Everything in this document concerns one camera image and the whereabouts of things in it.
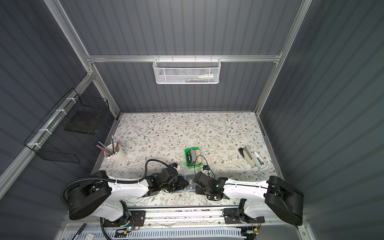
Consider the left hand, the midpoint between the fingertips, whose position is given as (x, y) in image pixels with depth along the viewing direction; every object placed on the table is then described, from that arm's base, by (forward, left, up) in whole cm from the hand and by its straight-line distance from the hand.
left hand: (190, 185), depth 82 cm
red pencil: (+23, +43, +8) cm, 50 cm away
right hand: (-2, -4, -3) cm, 5 cm away
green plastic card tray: (+22, +2, 0) cm, 22 cm away
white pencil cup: (+17, +41, +6) cm, 45 cm away
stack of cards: (+16, -2, +2) cm, 16 cm away
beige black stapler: (+18, -38, -2) cm, 42 cm away
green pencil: (+22, +50, +8) cm, 55 cm away
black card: (+1, -1, -2) cm, 2 cm away
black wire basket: (+19, +61, +27) cm, 69 cm away
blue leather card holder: (-2, +3, -1) cm, 4 cm away
